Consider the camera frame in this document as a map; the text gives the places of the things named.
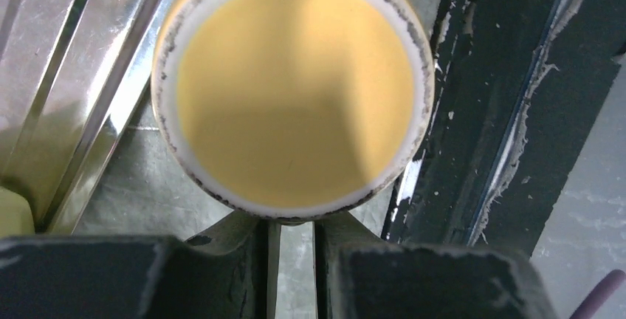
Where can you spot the yellow mug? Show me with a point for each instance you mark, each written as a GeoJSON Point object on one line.
{"type": "Point", "coordinates": [292, 110]}

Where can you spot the steel serving tray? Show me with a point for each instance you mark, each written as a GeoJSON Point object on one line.
{"type": "Point", "coordinates": [72, 74]}

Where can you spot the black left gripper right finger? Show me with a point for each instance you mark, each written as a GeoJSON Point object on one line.
{"type": "Point", "coordinates": [359, 275]}

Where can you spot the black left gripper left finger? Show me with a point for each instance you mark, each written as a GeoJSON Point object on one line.
{"type": "Point", "coordinates": [228, 270]}

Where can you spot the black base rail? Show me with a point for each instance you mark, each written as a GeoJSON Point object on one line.
{"type": "Point", "coordinates": [519, 85]}

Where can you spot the lime green faceted mug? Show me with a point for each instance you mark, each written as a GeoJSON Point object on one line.
{"type": "Point", "coordinates": [16, 215]}

